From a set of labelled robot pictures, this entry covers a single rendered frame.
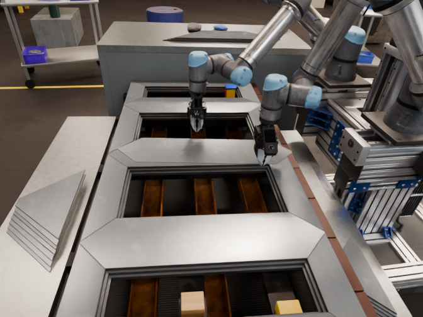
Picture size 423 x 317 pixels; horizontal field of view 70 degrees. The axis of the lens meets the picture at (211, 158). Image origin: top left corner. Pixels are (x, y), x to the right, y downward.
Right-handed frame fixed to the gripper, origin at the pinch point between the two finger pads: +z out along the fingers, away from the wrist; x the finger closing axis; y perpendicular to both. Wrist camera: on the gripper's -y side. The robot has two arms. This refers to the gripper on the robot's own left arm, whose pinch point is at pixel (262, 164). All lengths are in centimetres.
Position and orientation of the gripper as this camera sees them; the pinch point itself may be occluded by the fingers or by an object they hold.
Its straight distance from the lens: 122.1
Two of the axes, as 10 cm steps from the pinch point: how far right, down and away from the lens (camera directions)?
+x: -9.9, 0.2, -1.0
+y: -0.9, -5.9, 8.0
